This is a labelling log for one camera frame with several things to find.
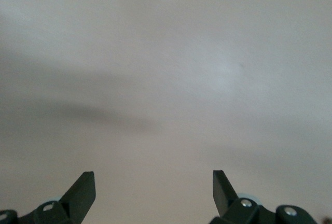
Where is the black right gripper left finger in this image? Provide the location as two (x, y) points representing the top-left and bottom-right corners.
(0, 171), (96, 224)

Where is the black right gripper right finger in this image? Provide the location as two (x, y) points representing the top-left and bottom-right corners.
(209, 170), (317, 224)

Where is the brown table cover mat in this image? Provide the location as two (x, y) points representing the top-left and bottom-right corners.
(0, 0), (332, 224)

